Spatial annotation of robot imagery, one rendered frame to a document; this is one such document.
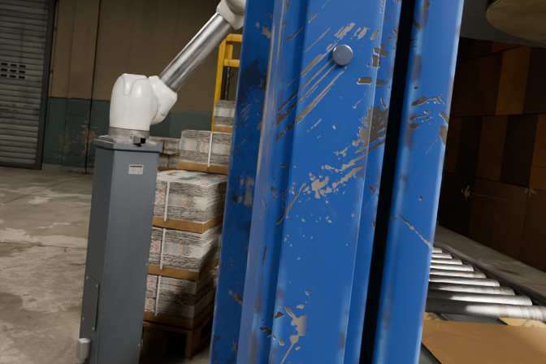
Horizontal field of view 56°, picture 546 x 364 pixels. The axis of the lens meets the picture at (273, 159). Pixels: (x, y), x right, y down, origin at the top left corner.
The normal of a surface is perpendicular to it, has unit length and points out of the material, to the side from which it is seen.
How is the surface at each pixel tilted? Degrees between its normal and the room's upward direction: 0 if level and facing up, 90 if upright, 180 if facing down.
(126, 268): 90
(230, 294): 90
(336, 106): 90
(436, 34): 90
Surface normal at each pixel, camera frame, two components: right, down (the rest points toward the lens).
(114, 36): 0.11, 0.07
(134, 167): 0.64, 0.11
